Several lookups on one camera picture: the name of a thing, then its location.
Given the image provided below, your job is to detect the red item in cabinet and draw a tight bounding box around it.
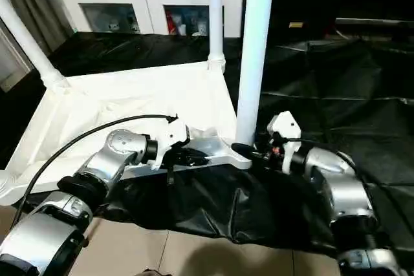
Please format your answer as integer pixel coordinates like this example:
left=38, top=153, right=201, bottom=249
left=165, top=12, right=177, bottom=35

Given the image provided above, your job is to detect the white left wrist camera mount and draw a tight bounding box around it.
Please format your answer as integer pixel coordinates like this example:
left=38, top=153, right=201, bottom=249
left=150, top=117, right=191, bottom=171

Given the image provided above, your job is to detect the black left wrist camera cable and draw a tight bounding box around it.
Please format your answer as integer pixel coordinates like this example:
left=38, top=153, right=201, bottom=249
left=12, top=113, right=179, bottom=225

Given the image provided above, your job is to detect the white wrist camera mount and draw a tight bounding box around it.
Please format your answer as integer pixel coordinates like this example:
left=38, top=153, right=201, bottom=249
left=150, top=117, right=191, bottom=171
left=267, top=111, right=302, bottom=174

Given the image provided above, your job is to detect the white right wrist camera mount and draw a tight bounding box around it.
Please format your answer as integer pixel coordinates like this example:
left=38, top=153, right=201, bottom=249
left=267, top=111, right=302, bottom=174

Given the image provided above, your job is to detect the black work surface mat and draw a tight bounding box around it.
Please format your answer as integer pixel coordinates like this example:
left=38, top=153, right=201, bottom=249
left=0, top=30, right=414, bottom=254

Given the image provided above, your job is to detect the white plastic table top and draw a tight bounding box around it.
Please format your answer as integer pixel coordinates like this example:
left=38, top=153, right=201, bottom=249
left=0, top=61, right=254, bottom=206

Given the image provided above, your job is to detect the grey curtain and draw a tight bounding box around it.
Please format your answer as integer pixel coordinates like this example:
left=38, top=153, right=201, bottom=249
left=0, top=0, right=76, bottom=59

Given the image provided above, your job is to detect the grey metal bar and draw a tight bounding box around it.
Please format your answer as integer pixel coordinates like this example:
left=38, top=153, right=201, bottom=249
left=334, top=17, right=414, bottom=30

